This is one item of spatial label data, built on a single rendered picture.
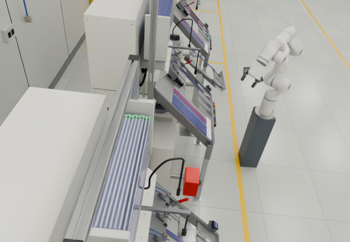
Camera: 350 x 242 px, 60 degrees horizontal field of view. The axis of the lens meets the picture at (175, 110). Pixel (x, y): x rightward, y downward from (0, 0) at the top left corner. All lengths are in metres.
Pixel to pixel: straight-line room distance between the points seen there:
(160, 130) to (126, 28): 1.09
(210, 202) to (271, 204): 0.60
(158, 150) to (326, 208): 1.78
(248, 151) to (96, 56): 1.85
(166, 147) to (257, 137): 0.98
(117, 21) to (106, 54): 0.26
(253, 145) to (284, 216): 0.72
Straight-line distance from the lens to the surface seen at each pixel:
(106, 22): 1.98
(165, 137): 2.65
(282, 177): 3.49
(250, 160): 3.35
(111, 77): 2.17
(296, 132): 4.08
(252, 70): 2.07
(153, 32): 1.90
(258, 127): 3.02
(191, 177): 2.20
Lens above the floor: 2.51
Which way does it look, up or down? 40 degrees down
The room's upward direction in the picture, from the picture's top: 7 degrees clockwise
